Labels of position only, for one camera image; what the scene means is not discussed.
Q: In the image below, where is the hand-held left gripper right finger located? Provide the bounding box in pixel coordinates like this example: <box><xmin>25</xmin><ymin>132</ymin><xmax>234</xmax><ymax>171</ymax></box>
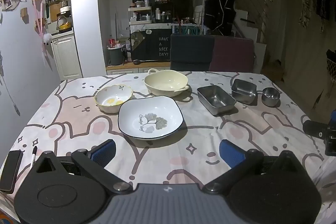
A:
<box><xmin>202</xmin><ymin>139</ymin><xmax>304</xmax><ymax>195</ymax></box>

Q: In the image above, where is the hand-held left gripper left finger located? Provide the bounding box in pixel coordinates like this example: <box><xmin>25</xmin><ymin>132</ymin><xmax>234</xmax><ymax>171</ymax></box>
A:
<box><xmin>33</xmin><ymin>139</ymin><xmax>133</xmax><ymax>195</ymax></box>

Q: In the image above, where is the small floral bowl yellow rim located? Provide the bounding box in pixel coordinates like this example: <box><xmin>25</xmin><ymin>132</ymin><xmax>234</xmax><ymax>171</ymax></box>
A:
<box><xmin>94</xmin><ymin>84</ymin><xmax>133</xmax><ymax>114</ymax></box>

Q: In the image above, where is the round steel bowl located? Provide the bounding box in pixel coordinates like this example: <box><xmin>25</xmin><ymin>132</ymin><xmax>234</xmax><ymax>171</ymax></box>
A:
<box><xmin>261</xmin><ymin>87</ymin><xmax>281</xmax><ymax>107</ymax></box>

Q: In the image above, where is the rectangular steel container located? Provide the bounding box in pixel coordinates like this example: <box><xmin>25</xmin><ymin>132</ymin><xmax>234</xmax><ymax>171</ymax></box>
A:
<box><xmin>197</xmin><ymin>85</ymin><xmax>237</xmax><ymax>116</ymax></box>

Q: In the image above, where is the white square plate leaf print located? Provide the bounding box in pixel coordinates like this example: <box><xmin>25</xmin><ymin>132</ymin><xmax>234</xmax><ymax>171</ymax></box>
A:
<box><xmin>118</xmin><ymin>96</ymin><xmax>184</xmax><ymax>141</ymax></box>

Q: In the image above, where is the square steel container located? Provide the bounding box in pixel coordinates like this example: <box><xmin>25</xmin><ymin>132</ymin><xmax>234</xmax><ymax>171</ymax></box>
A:
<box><xmin>231</xmin><ymin>79</ymin><xmax>257</xmax><ymax>105</ymax></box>

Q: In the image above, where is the cream bowl with handles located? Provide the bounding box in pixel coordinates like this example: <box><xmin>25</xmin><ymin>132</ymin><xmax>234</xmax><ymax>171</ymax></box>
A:
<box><xmin>144</xmin><ymin>68</ymin><xmax>190</xmax><ymax>97</ymax></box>

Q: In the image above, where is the net basket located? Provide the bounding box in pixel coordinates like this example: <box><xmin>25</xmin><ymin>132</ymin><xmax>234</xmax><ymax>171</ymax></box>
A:
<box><xmin>325</xmin><ymin>49</ymin><xmax>336</xmax><ymax>83</ymax></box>

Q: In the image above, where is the bear printed tablecloth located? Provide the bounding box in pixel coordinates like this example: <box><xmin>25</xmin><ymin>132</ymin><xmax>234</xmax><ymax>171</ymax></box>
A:
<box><xmin>0</xmin><ymin>70</ymin><xmax>336</xmax><ymax>224</ymax></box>

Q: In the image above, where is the cardboard box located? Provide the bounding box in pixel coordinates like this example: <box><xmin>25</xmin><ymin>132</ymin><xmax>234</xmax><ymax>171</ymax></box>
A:
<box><xmin>268</xmin><ymin>59</ymin><xmax>286</xmax><ymax>82</ymax></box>

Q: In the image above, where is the black marker pen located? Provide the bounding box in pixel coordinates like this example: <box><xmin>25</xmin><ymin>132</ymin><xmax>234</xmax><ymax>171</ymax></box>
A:
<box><xmin>29</xmin><ymin>146</ymin><xmax>38</xmax><ymax>169</ymax></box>

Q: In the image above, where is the low wooden drawer cabinet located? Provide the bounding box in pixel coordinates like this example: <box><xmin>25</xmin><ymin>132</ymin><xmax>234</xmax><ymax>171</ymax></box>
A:
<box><xmin>106</xmin><ymin>61</ymin><xmax>171</xmax><ymax>75</ymax></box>

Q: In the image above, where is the black smartphone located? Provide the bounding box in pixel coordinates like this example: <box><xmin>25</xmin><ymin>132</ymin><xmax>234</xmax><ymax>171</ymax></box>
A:
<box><xmin>0</xmin><ymin>150</ymin><xmax>24</xmax><ymax>193</ymax></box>

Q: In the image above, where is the grey trash bin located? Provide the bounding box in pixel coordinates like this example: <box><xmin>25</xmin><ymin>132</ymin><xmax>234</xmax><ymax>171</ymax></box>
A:
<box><xmin>108</xmin><ymin>46</ymin><xmax>126</xmax><ymax>65</ymax></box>

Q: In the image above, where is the maroon chair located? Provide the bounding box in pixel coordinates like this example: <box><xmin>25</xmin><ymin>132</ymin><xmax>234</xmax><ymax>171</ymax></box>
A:
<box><xmin>210</xmin><ymin>35</ymin><xmax>256</xmax><ymax>73</ymax></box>

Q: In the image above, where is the white kitchen base cabinet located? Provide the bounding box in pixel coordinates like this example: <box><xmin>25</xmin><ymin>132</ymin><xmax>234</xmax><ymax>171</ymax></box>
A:
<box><xmin>51</xmin><ymin>35</ymin><xmax>82</xmax><ymax>81</ymax></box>

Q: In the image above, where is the dark blue chair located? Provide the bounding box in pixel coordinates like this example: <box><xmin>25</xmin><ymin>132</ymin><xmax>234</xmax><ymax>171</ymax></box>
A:
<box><xmin>170</xmin><ymin>34</ymin><xmax>215</xmax><ymax>72</ymax></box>

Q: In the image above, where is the black printed cabinet curtain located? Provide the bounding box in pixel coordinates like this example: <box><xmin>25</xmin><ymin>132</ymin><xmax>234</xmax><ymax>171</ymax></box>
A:
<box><xmin>130</xmin><ymin>28</ymin><xmax>172</xmax><ymax>62</ymax></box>

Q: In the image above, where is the plate sign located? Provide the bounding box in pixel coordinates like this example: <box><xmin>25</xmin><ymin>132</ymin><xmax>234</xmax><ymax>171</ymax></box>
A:
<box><xmin>172</xmin><ymin>26</ymin><xmax>201</xmax><ymax>36</ymax></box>

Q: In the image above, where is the white shelf rack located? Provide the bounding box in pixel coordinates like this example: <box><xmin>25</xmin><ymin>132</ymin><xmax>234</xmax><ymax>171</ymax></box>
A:
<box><xmin>128</xmin><ymin>6</ymin><xmax>153</xmax><ymax>25</ymax></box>

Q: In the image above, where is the pink ribbon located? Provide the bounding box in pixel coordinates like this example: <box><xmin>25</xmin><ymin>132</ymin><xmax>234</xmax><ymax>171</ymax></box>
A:
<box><xmin>32</xmin><ymin>0</ymin><xmax>54</xmax><ymax>71</ymax></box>

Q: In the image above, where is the black jacket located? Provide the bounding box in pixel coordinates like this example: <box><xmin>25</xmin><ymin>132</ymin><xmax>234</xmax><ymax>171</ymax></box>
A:
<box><xmin>203</xmin><ymin>0</ymin><xmax>237</xmax><ymax>36</ymax></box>

